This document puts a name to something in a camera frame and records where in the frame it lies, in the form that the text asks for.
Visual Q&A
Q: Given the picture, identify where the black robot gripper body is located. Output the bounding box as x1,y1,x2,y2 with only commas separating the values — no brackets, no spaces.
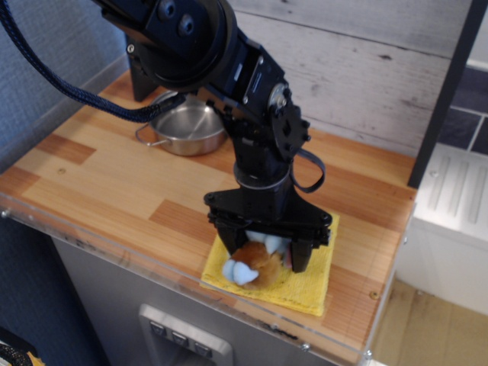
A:
204,181,332,249

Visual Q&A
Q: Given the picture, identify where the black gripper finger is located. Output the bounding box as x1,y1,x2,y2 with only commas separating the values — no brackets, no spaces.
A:
290,239,313,273
217,226,249,255

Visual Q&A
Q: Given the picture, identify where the blue and brown plush mouse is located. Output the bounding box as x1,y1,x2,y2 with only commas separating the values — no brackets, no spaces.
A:
222,230,291,291

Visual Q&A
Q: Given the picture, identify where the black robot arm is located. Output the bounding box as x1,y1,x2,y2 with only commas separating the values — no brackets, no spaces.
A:
100,1,332,273

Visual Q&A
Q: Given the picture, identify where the yellow folded cloth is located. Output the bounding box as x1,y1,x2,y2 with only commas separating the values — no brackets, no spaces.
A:
201,213,339,316

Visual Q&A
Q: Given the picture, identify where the small stainless steel pot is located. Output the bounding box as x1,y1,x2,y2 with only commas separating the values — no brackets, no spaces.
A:
135,95,228,156

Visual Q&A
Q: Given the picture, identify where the silver dispenser button panel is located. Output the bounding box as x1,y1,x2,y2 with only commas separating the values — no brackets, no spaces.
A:
139,304,234,365

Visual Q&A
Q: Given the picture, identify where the white ribbed cabinet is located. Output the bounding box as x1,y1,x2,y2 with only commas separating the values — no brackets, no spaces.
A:
396,144,487,314

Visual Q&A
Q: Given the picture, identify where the clear acrylic edge guard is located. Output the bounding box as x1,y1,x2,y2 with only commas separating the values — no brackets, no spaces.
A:
1,195,403,365

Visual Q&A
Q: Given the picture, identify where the yellow object bottom left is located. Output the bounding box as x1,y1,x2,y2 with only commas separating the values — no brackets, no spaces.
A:
0,341,46,366

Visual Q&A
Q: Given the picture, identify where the black left vertical post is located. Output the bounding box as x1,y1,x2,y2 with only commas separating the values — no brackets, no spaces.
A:
126,36,158,102

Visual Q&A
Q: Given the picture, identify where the black vertical post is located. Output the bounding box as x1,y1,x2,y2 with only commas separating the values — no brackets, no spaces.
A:
408,1,487,188
126,36,158,102

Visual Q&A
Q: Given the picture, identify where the black braided cable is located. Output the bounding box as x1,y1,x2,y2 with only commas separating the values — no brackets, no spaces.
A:
0,5,188,124

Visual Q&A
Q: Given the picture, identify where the black right vertical post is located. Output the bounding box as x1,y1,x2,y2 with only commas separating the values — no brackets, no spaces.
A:
408,1,487,188

